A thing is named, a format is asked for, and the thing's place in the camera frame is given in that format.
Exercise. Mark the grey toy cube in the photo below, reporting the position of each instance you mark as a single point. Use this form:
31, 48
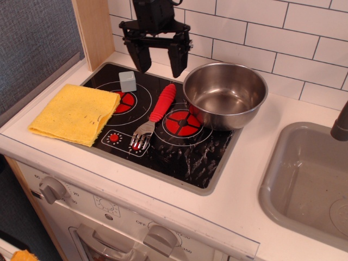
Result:
127, 81

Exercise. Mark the black toy stove top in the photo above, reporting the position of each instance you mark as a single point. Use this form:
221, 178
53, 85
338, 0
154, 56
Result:
181, 151

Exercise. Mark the grey oven door handle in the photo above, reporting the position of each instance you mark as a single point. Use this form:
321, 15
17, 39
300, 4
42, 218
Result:
108, 245

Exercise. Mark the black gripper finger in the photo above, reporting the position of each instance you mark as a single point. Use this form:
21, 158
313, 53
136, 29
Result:
140, 56
178, 59

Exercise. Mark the stainless steel pot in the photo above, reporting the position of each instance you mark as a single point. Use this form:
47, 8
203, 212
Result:
224, 96

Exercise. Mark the orange cloth at corner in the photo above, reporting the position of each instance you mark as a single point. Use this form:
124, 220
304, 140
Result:
23, 255

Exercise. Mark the grey oven knob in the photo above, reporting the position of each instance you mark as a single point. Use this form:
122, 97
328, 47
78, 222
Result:
52, 189
161, 239

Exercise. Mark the grey faucet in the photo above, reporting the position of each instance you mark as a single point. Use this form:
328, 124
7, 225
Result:
339, 129

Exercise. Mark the grey sink basin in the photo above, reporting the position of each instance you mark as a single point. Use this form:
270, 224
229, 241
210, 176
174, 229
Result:
305, 185

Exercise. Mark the wooden side post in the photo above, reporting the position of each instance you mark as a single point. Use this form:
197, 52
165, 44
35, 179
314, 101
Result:
95, 31

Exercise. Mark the right grey oven knob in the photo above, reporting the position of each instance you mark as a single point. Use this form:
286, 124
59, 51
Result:
161, 239

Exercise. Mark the red handled metal fork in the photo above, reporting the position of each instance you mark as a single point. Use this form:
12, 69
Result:
143, 133

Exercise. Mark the left grey oven knob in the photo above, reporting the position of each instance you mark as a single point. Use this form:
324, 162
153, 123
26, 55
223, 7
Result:
52, 189

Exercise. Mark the yellow folded cloth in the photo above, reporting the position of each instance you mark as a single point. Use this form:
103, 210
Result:
76, 114

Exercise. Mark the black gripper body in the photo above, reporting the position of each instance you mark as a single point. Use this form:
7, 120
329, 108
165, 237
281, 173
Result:
155, 27

